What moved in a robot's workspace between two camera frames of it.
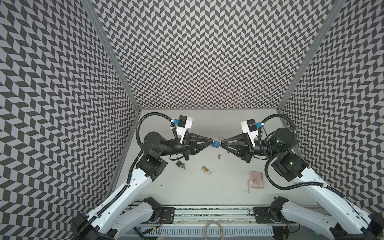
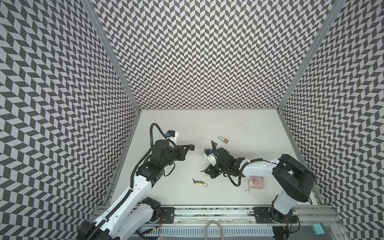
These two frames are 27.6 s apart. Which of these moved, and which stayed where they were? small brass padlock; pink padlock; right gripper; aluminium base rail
Moved: small brass padlock; right gripper
Stayed: pink padlock; aluminium base rail
